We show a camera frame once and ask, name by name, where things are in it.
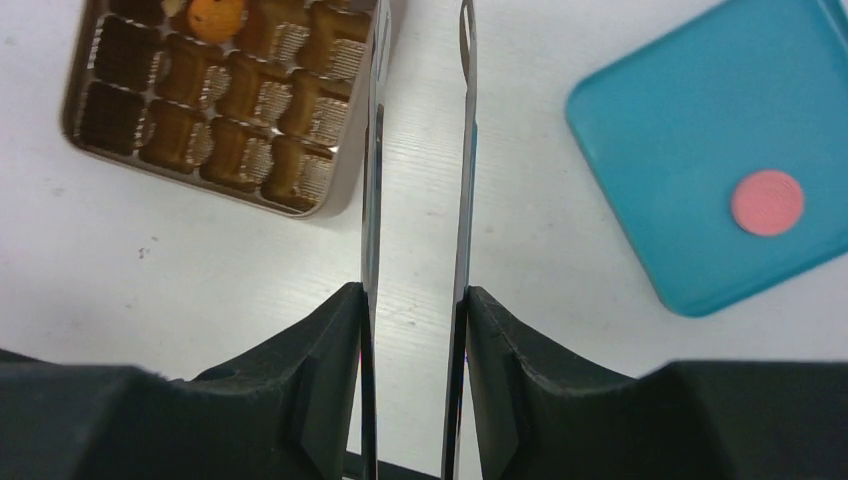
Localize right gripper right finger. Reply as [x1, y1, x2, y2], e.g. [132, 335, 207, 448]
[467, 287, 847, 479]

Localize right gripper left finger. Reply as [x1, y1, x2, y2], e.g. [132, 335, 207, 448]
[1, 283, 365, 479]

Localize pink round sandwich cookie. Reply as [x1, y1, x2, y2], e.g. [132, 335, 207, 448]
[730, 170, 805, 237]

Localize gold cookie tin box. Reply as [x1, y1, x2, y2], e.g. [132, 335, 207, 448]
[62, 1, 376, 219]

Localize orange round cookie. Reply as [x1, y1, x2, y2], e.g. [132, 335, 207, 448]
[187, 0, 246, 44]

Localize metal tongs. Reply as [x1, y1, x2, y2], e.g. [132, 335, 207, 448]
[360, 0, 478, 479]

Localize white heart cookie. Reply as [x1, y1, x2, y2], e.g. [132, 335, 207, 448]
[161, 0, 187, 18]

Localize teal plastic tray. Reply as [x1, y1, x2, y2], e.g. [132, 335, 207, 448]
[565, 1, 847, 317]

